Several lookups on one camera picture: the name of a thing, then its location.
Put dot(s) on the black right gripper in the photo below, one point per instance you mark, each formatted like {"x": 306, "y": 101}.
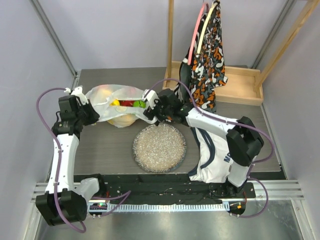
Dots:
{"x": 153, "y": 113}

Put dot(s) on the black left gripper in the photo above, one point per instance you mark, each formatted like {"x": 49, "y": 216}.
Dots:
{"x": 94, "y": 116}

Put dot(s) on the green fake watermelon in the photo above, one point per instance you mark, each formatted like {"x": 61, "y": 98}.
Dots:
{"x": 139, "y": 104}

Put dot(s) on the red fake dragon fruit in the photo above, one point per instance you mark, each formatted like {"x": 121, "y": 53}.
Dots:
{"x": 126, "y": 103}

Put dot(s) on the yellow fake bell pepper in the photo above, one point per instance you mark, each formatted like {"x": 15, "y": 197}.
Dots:
{"x": 115, "y": 103}

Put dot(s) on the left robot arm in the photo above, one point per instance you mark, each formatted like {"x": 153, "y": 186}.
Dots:
{"x": 62, "y": 201}

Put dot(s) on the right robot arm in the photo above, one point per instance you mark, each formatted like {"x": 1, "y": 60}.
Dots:
{"x": 244, "y": 143}

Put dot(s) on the zebra striped garment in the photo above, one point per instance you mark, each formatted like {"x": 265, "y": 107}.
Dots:
{"x": 185, "y": 78}

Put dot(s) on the round glass plate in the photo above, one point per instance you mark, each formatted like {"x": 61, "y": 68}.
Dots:
{"x": 159, "y": 148}

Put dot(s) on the camouflage patterned garment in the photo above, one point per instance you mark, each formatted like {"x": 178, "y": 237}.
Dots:
{"x": 208, "y": 68}

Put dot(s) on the white navy-trimmed tank top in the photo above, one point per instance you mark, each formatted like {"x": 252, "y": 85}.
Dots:
{"x": 215, "y": 163}

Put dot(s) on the wooden clothes rack base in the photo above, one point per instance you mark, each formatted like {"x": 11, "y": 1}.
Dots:
{"x": 244, "y": 85}

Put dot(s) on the cream clothes hanger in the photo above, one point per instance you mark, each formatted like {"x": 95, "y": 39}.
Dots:
{"x": 202, "y": 34}

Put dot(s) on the pink clothes hanger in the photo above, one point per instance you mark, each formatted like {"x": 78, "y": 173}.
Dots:
{"x": 204, "y": 7}

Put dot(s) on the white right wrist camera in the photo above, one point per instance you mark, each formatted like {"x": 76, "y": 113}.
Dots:
{"x": 149, "y": 94}

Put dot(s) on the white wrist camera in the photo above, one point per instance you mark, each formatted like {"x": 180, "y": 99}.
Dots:
{"x": 78, "y": 92}
{"x": 149, "y": 94}

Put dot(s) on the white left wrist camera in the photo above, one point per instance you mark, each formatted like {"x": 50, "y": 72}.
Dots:
{"x": 78, "y": 92}

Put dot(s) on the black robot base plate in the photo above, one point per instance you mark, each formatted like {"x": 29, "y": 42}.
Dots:
{"x": 170, "y": 189}

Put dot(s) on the white slotted cable duct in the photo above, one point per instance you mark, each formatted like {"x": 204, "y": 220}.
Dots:
{"x": 99, "y": 207}

